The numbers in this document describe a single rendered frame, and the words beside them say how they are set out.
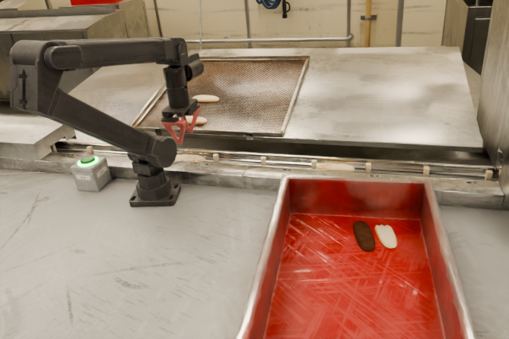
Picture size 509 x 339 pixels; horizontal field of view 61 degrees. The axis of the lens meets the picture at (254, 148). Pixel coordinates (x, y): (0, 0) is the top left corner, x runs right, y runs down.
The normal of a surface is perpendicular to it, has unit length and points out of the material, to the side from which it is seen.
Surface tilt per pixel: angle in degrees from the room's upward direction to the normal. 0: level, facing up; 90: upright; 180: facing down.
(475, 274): 0
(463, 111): 10
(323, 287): 0
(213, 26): 90
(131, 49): 87
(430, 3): 90
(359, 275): 0
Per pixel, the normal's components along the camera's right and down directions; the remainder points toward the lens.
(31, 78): -0.45, 0.10
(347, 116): -0.13, -0.79
